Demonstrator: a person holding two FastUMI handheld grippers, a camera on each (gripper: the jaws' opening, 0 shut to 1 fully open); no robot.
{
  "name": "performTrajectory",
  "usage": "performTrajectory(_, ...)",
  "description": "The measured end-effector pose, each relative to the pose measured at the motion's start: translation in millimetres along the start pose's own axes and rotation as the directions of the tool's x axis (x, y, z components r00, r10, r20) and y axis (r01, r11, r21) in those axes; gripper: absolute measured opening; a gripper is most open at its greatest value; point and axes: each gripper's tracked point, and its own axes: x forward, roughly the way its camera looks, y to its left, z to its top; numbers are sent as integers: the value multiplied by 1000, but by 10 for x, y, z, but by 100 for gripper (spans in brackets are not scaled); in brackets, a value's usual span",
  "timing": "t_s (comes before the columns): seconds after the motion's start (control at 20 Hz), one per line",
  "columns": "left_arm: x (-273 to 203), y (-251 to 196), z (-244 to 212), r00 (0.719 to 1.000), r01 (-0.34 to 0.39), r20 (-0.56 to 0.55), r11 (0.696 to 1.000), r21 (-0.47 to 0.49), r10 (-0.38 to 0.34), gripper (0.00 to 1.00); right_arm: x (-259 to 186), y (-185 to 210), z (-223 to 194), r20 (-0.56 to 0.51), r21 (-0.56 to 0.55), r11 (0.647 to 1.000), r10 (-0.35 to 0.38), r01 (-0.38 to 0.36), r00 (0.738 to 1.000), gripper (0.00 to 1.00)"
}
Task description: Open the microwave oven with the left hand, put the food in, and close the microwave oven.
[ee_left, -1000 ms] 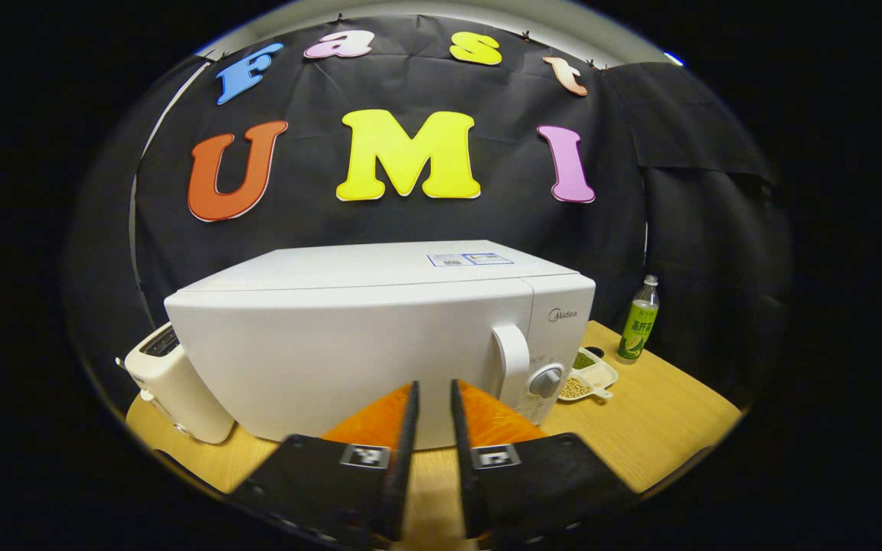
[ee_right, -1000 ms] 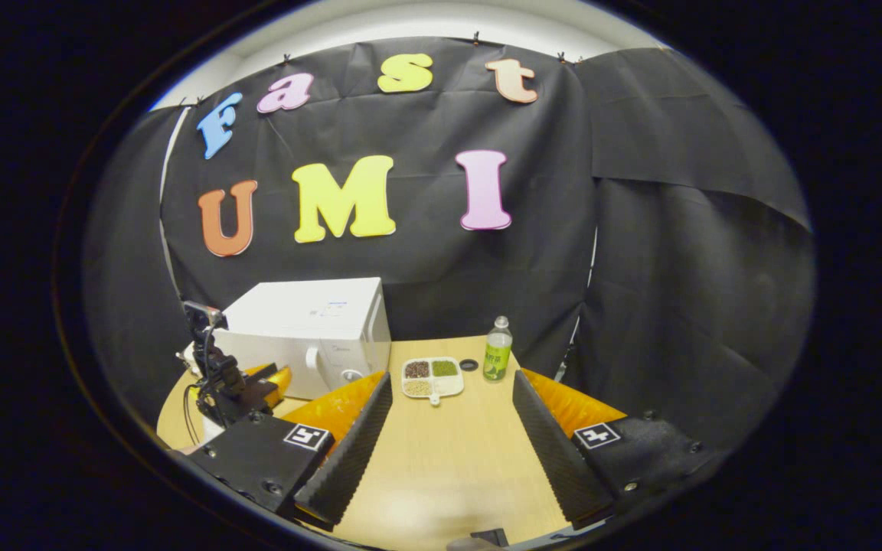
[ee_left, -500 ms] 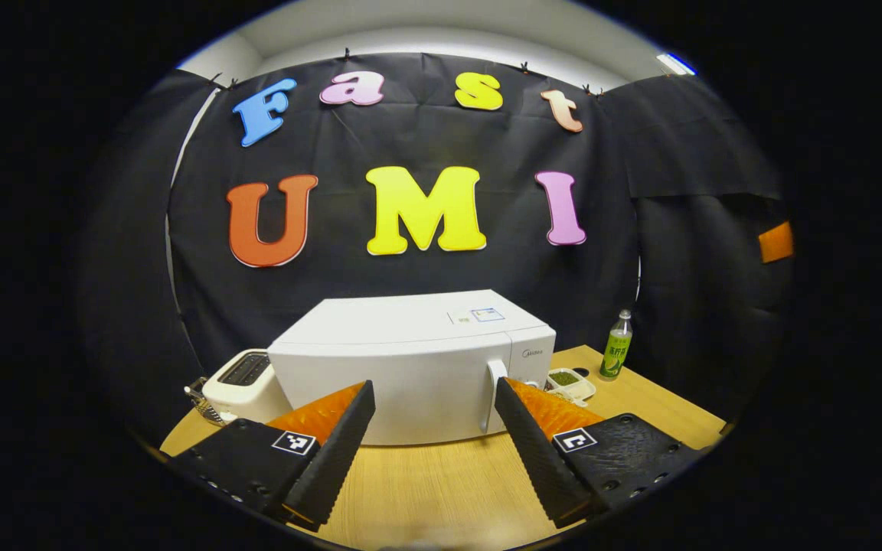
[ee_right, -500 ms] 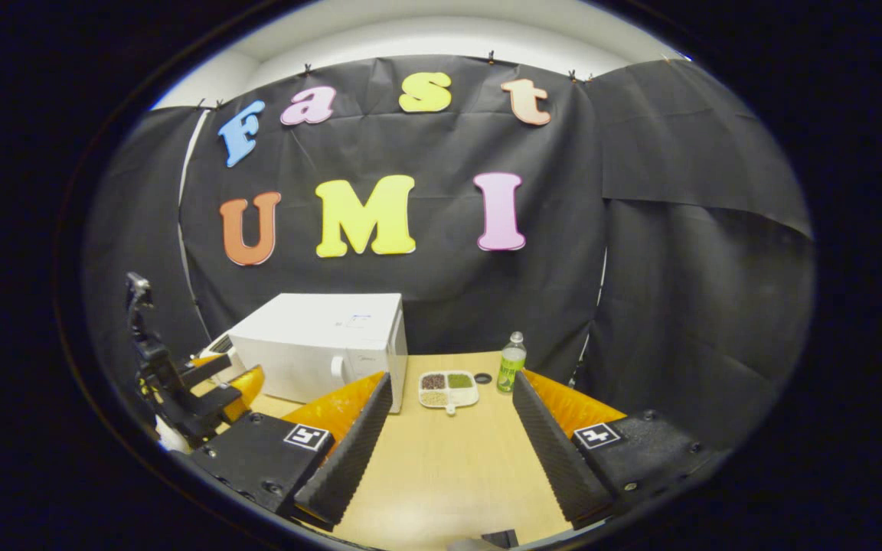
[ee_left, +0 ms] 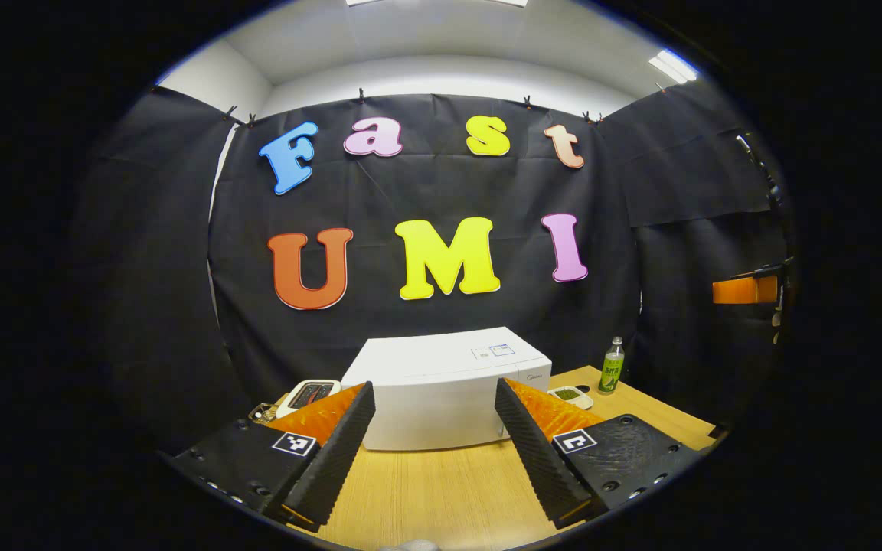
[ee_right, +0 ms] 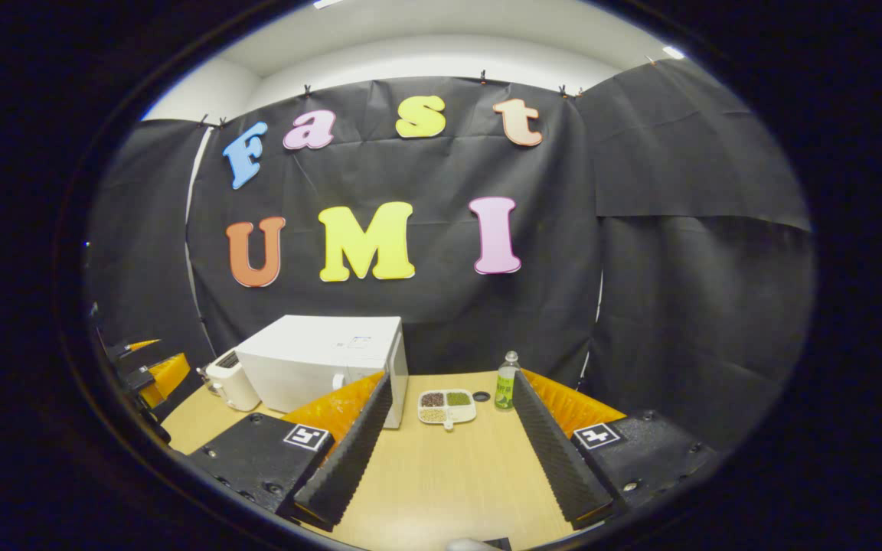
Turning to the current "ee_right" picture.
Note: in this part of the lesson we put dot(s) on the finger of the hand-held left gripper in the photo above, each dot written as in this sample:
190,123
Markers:
135,352
165,375

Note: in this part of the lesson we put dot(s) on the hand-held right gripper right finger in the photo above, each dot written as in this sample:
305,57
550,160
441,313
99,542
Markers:
556,451

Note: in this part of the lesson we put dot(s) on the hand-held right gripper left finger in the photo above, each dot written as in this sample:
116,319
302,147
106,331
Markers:
349,451

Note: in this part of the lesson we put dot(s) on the white microwave oven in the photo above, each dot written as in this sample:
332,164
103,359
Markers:
311,360

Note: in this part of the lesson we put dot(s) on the white toaster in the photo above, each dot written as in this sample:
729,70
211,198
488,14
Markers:
230,386

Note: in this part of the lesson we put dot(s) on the green label bottle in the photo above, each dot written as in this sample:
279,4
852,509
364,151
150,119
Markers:
506,390

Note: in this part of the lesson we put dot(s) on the white divided dish with grains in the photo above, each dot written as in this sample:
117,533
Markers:
446,405

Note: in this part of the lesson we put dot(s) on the long ceiling light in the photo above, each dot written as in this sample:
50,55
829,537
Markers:
326,3

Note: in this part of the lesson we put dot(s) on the small ceiling light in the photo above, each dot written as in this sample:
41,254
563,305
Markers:
674,52

